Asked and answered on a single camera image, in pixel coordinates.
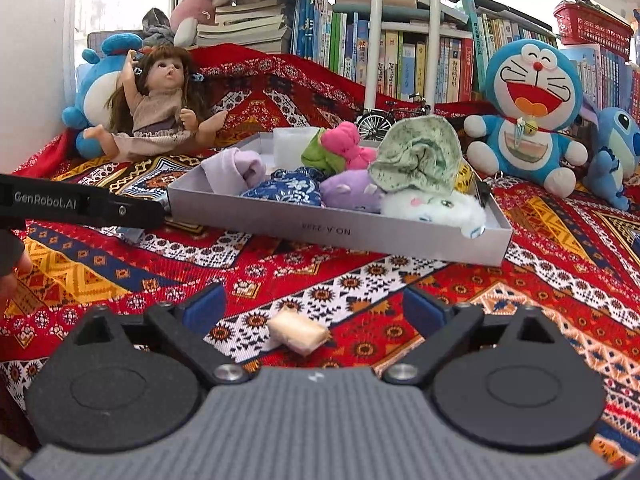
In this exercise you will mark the green cloth scrunchie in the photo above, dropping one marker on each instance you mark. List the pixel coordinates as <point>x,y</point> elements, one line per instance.
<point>315,157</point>

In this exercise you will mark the pink plush flower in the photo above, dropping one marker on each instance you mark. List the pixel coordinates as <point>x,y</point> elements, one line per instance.
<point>345,142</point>

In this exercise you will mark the miniature black bicycle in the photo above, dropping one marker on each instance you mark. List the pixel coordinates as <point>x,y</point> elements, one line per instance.
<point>372,122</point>

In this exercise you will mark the stack of worn books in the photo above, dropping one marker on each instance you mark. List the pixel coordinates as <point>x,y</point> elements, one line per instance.
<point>240,25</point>

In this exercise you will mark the gold sequin bow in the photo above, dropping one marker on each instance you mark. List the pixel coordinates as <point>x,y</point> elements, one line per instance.
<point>464,180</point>

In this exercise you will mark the row of books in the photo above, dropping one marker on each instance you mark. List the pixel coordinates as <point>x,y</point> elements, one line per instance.
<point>400,65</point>

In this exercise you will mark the blue robot cat plush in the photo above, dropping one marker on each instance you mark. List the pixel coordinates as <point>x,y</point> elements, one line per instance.
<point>530,145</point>

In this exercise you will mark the purple plush toy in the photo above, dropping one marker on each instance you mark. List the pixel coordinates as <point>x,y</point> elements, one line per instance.
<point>350,187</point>

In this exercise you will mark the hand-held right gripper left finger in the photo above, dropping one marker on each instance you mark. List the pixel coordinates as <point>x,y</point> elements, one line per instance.
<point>205,306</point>

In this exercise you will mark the brown haired baby doll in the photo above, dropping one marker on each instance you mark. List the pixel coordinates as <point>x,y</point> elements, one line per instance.
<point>150,110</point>

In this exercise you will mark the red patterned blanket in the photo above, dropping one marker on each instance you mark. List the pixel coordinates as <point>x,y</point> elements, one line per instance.
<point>550,270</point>

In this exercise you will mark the white foam block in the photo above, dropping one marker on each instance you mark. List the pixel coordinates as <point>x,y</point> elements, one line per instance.
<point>290,147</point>

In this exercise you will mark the blue floral fabric pouch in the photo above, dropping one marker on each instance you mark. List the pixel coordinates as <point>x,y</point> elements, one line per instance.
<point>285,187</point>

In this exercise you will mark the red plastic basket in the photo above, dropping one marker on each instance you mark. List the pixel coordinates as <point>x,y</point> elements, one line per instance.
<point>590,27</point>

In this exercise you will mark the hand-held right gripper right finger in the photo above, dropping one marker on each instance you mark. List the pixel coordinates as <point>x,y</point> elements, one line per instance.
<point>422,311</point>

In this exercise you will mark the grey cloth toy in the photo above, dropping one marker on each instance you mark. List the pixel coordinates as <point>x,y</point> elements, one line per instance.
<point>157,27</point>

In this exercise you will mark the white fluffy plush toy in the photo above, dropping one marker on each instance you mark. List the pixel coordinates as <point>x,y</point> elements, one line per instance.
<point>430,207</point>

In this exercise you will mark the white pole rack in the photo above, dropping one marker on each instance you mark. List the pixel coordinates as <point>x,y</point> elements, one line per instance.
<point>372,35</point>

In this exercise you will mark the pink and white sock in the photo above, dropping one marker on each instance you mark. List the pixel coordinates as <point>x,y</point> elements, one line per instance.
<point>235,167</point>

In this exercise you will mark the black binder clip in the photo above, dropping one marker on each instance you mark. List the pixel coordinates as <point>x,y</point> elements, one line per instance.
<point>482,192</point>

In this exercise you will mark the blue alien plush toy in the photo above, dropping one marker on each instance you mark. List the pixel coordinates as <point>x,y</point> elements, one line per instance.
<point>615,160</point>

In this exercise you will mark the green patterned cloth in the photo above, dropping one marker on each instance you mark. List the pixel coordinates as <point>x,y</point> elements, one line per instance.
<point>420,152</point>

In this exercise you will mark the pink rabbit plush toy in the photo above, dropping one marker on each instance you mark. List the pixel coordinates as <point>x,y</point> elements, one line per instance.
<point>192,10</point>

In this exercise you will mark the blue penguin plush toy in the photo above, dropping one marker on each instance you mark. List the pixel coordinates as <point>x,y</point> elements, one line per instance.
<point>95,95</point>

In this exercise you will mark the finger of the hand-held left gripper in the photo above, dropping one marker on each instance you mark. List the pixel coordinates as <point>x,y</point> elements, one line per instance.
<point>135,212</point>

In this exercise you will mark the small beige soft block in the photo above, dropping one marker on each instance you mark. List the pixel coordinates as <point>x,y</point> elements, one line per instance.
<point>297,332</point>

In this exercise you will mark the person's left hand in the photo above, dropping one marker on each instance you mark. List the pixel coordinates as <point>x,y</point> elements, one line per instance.
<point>10,260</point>

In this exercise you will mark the white cardboard box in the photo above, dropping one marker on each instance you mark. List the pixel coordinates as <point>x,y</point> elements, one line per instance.
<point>325,230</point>

